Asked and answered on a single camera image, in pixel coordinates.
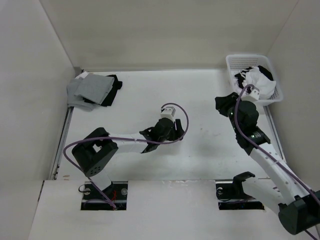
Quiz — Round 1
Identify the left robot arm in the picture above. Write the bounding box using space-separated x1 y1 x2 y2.
71 117 185 200

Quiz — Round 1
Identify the white tank top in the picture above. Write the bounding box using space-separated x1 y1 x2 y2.
242 67 276 100

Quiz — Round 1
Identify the black tank top in basket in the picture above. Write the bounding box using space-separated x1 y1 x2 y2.
234 65 274 89

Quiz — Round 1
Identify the white plastic basket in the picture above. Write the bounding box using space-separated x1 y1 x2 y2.
225 54 283 106

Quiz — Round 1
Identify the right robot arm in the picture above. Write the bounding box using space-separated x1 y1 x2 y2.
215 92 320 235

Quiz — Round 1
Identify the light grey folded tank top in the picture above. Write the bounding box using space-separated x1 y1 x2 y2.
66 71 95 112

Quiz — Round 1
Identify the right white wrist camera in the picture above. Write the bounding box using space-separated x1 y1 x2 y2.
241 84 260 103

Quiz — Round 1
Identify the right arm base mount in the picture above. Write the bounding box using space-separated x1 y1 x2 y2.
215 171 265 211

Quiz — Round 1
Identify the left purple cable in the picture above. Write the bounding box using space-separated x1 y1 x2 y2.
62 103 190 210

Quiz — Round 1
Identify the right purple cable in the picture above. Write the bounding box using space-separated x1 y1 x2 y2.
235 84 319 240

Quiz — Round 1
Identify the purple cable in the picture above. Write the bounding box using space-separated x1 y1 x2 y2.
235 84 319 240
62 103 190 210

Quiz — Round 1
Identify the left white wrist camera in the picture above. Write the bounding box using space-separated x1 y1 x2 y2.
160 106 176 121

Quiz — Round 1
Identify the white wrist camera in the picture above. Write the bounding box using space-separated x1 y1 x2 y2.
160 106 176 121
241 84 260 103

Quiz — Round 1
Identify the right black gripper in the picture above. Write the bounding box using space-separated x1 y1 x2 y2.
215 92 246 134

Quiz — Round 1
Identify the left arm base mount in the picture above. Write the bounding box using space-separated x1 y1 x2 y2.
78 181 129 211

